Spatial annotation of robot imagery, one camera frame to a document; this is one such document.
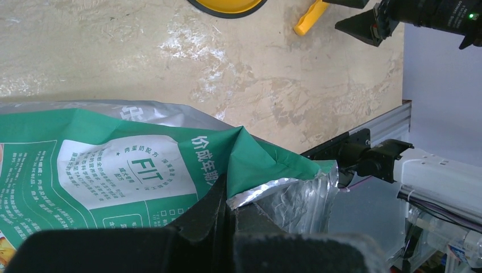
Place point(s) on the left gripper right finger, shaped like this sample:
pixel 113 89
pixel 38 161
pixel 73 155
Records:
pixel 256 244

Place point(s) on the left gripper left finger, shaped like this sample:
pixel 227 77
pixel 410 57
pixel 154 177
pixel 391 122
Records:
pixel 193 242

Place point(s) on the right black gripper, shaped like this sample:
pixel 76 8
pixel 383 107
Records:
pixel 371 27

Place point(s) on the yellow plastic scoop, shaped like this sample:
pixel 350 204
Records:
pixel 310 18

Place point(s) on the green dog food bag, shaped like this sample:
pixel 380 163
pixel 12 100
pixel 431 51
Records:
pixel 131 164

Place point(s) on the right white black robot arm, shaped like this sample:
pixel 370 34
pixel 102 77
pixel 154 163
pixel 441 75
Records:
pixel 427 179

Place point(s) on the yellow double pet bowl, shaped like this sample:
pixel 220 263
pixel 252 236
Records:
pixel 228 9

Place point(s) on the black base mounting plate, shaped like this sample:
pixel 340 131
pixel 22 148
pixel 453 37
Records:
pixel 335 147

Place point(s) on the aluminium frame rail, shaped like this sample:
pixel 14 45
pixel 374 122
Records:
pixel 394 124

